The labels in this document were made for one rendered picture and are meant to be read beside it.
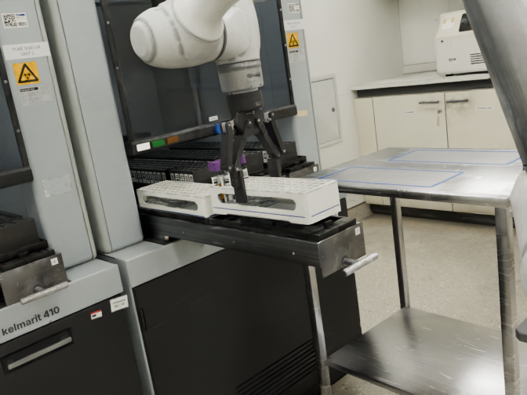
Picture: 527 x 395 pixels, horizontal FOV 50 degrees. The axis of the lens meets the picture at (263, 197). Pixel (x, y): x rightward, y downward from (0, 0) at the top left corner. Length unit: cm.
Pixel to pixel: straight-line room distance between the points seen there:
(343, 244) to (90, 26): 79
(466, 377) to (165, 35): 113
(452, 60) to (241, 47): 247
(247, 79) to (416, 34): 326
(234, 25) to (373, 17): 307
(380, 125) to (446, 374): 242
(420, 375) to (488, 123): 208
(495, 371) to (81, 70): 128
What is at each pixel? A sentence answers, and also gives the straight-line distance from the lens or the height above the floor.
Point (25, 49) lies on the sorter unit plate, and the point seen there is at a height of 124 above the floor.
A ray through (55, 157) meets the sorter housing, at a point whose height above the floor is 100.
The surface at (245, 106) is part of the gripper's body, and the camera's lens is 116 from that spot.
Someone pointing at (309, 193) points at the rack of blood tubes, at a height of 89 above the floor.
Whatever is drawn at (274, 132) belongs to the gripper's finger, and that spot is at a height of 99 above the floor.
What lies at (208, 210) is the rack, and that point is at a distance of 131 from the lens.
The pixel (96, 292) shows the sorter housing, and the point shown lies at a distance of 137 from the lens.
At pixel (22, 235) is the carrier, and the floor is 85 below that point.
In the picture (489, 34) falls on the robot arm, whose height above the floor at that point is 113.
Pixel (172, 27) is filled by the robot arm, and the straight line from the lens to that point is 102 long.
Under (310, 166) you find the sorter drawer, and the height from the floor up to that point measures 81.
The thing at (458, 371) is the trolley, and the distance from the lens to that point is 165.
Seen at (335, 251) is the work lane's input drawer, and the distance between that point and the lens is 108.
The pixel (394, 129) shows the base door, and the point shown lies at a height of 60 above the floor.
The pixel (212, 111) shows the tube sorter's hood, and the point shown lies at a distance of 161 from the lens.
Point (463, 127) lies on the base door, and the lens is 352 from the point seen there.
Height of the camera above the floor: 114
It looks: 13 degrees down
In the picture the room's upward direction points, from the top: 9 degrees counter-clockwise
